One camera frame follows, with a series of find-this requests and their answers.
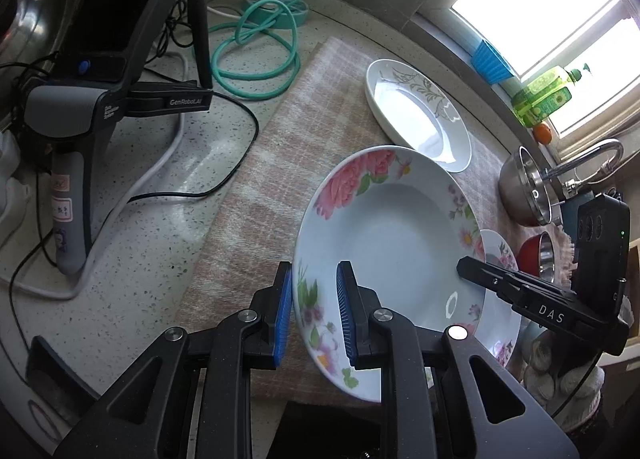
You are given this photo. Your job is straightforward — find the large pink floral plate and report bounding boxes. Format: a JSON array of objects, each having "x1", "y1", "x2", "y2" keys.
[{"x1": 292, "y1": 146, "x2": 487, "y2": 402}]

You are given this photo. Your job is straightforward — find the large steel bowl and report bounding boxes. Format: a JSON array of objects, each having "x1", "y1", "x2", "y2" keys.
[{"x1": 498, "y1": 145, "x2": 563, "y2": 227}]

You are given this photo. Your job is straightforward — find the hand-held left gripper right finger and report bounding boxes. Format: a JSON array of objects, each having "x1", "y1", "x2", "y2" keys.
[{"x1": 336, "y1": 260, "x2": 581, "y2": 459}]

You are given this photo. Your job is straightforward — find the green dish soap bottle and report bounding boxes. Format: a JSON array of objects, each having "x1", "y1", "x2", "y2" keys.
[{"x1": 511, "y1": 63, "x2": 593, "y2": 128}]

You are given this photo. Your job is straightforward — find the grey patterned cloth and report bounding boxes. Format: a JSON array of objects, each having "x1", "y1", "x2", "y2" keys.
[{"x1": 520, "y1": 324, "x2": 606, "y2": 430}]

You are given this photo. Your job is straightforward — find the round teal power strip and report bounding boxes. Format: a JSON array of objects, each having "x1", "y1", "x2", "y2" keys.
[{"x1": 242, "y1": 0, "x2": 310, "y2": 30}]

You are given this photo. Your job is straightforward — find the window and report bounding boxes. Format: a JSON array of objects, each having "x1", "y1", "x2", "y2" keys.
[{"x1": 450, "y1": 0, "x2": 640, "y2": 140}]

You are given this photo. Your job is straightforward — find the white plate with gold print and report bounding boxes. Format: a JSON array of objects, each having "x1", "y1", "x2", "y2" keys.
[{"x1": 364, "y1": 59, "x2": 472, "y2": 174}]

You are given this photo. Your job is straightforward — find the dark teal container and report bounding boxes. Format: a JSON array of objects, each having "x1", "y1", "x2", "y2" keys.
[{"x1": 560, "y1": 191, "x2": 596, "y2": 240}]

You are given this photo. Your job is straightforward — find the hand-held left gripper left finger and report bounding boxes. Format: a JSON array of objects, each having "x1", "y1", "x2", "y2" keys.
[{"x1": 52, "y1": 261, "x2": 293, "y2": 459}]

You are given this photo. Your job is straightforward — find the black tripod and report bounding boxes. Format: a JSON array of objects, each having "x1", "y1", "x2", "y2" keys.
[{"x1": 160, "y1": 0, "x2": 215, "y2": 90}]

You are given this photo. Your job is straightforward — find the pink checked cloth mat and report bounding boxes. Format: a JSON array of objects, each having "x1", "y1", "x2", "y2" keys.
[{"x1": 175, "y1": 36, "x2": 576, "y2": 407}]

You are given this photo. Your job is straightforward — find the blue ribbed cup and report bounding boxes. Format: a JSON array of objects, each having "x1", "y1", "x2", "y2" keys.
[{"x1": 471, "y1": 39, "x2": 516, "y2": 86}]

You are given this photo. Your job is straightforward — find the thick white cable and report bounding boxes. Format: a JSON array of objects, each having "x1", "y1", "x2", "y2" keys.
[{"x1": 0, "y1": 51, "x2": 193, "y2": 300}]

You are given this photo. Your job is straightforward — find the red steel bowl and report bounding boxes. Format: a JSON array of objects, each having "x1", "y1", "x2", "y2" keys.
[{"x1": 516, "y1": 231, "x2": 557, "y2": 285}]

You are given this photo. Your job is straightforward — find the teal cable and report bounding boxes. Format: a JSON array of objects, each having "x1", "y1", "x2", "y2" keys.
[{"x1": 207, "y1": 0, "x2": 396, "y2": 100}]

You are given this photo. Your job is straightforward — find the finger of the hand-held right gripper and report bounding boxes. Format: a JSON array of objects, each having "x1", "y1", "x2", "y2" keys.
[{"x1": 456, "y1": 256, "x2": 576, "y2": 307}]

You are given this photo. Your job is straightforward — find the large steel pot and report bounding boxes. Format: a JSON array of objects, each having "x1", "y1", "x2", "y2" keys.
[{"x1": 0, "y1": 0, "x2": 83, "y2": 104}]

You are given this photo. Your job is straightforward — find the small pink floral plate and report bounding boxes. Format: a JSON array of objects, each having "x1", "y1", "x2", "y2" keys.
[{"x1": 477, "y1": 229, "x2": 523, "y2": 370}]

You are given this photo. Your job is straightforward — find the black cable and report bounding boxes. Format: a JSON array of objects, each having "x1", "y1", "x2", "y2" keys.
[{"x1": 10, "y1": 89, "x2": 260, "y2": 390}]

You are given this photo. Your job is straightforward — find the steel faucet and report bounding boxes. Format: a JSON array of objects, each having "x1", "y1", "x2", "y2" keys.
[{"x1": 535, "y1": 139, "x2": 626, "y2": 200}]

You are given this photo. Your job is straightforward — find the grey black handle device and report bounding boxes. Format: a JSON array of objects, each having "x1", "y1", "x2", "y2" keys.
[{"x1": 22, "y1": 0, "x2": 213, "y2": 276}]

